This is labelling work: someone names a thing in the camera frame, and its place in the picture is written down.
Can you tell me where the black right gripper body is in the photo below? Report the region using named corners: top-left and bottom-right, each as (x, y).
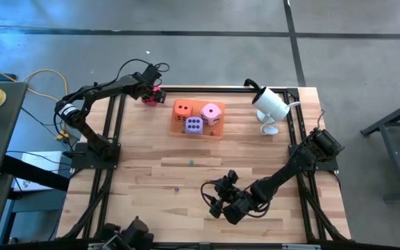
top-left (220, 182), bottom-right (262, 208)

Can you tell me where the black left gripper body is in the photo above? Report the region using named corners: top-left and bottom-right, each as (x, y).
top-left (132, 78), bottom-right (159, 94)

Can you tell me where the large red foam die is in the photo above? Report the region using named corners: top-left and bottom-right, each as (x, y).
top-left (142, 86), bottom-right (163, 107)

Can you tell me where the large orange foam die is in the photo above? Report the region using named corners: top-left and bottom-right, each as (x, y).
top-left (174, 99), bottom-right (194, 123)

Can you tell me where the large pink foam die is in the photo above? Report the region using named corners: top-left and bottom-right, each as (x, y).
top-left (200, 103), bottom-right (223, 126)

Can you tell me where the large purple foam die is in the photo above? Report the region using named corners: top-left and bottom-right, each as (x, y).
top-left (185, 116), bottom-right (204, 135)

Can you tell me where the orange translucent plastic bin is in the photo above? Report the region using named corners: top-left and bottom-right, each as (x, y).
top-left (168, 99), bottom-right (226, 141)

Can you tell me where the white box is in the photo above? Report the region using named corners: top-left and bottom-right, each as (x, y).
top-left (12, 151), bottom-right (72, 192)

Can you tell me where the black support beam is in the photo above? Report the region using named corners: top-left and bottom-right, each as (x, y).
top-left (0, 155), bottom-right (71, 192)

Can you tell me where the black metal stand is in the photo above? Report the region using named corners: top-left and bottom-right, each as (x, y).
top-left (360, 94), bottom-right (400, 202)

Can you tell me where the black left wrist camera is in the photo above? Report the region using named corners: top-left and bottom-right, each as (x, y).
top-left (140, 63), bottom-right (163, 84)

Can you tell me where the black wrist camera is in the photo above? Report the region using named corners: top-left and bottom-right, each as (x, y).
top-left (222, 201), bottom-right (253, 225)
top-left (140, 63), bottom-right (163, 84)

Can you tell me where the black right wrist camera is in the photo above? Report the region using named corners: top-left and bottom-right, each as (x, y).
top-left (222, 201), bottom-right (253, 225)

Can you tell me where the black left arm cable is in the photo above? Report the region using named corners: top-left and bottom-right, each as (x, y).
top-left (115, 58), bottom-right (170, 83)

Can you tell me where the black aluminium table frame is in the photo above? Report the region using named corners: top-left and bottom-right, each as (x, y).
top-left (56, 85), bottom-right (352, 244)

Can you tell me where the yellow floor cable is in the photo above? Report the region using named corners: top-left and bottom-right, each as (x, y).
top-left (0, 58), bottom-right (71, 142)

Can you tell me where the black leader arm handle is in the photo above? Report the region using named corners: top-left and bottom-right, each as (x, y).
top-left (95, 215), bottom-right (155, 250)

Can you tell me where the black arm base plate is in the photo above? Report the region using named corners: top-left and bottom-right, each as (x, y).
top-left (70, 142), bottom-right (122, 170)
top-left (287, 143), bottom-right (340, 172)

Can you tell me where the black projector power cable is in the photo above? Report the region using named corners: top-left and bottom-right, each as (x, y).
top-left (243, 78), bottom-right (262, 92)

